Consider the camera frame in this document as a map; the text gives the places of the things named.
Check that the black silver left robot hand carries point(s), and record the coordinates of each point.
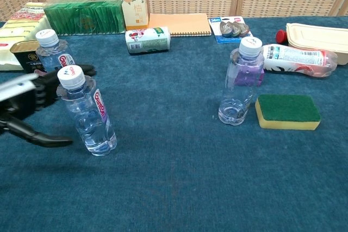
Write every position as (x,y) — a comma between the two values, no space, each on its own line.
(21,90)

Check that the white green printed can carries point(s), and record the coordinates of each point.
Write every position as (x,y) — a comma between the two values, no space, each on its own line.
(146,40)

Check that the green yellow scouring sponge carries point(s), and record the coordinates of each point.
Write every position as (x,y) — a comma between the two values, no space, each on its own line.
(288,109)

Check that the beige lidded food container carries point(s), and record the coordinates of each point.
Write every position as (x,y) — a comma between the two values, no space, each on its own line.
(318,37)

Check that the orange spiral notebook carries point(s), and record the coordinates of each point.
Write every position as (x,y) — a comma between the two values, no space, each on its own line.
(179,24)

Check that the purple small carton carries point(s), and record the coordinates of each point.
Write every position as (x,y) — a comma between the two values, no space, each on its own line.
(260,78)

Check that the orange cream pomelo carton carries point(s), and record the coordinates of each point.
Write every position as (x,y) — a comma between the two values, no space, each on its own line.
(134,3)

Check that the white red labelled drink bottle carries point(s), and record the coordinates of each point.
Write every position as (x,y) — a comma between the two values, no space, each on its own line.
(293,58)

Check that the clear box of green sachets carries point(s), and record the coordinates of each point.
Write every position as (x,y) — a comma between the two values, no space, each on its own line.
(81,17)

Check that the blue table cloth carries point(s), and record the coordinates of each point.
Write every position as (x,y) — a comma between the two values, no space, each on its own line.
(174,188)

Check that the black gold luncheon meat tin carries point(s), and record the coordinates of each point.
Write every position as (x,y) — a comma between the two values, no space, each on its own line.
(24,55)

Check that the red round plastic object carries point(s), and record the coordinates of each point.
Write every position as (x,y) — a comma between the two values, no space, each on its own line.
(281,36)

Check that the blue correction tape blister pack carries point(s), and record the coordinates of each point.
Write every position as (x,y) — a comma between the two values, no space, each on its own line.
(233,29)

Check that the yellow white sponge multipack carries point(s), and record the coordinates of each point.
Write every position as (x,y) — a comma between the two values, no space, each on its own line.
(19,28)

